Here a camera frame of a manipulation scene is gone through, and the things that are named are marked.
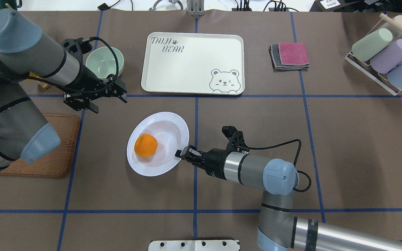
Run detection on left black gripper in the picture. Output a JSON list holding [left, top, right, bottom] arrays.
[[63, 66, 128, 113]]

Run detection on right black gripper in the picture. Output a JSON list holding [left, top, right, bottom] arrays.
[[175, 146, 228, 180]]

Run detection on white plate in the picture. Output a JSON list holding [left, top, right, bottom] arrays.
[[126, 112, 189, 177]]

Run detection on orange fruit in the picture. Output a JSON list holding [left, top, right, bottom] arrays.
[[134, 134, 158, 158]]

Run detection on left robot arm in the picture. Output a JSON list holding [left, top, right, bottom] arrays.
[[0, 8, 127, 172]]

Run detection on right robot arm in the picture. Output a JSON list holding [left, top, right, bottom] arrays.
[[175, 145, 402, 251]]

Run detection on cream bear tray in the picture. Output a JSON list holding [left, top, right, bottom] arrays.
[[141, 32, 245, 96]]

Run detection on green bowl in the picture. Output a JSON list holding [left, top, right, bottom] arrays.
[[85, 47, 116, 78]]

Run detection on yellow cup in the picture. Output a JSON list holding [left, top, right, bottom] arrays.
[[26, 72, 50, 90]]

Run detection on wooden cutting board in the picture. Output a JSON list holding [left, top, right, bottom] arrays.
[[0, 114, 81, 178]]

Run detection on small black pad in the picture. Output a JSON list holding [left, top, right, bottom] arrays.
[[97, 3, 111, 11]]

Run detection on dark green cup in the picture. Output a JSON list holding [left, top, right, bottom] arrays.
[[0, 0, 23, 10]]

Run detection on pink and grey cloths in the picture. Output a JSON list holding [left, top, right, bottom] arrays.
[[268, 43, 310, 70]]

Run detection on green tumbler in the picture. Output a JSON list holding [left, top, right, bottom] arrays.
[[351, 28, 393, 62]]

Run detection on purple tumbler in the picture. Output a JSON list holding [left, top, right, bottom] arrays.
[[370, 39, 402, 74]]

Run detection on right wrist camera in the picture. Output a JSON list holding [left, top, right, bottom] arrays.
[[222, 125, 250, 153]]

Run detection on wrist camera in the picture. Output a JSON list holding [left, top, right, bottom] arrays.
[[222, 125, 250, 153], [61, 38, 93, 63]]

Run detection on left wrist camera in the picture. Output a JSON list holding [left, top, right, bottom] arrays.
[[61, 38, 93, 63]]

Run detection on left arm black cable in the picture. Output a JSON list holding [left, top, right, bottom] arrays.
[[30, 37, 119, 94]]

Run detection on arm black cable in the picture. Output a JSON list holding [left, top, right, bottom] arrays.
[[248, 139, 312, 193], [30, 37, 119, 94]]

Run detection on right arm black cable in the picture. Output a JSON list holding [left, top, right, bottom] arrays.
[[248, 139, 312, 193]]

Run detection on aluminium frame post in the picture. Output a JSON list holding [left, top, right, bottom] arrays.
[[186, 0, 205, 16]]

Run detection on white wire cup rack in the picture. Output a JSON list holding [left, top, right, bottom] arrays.
[[345, 13, 402, 96]]

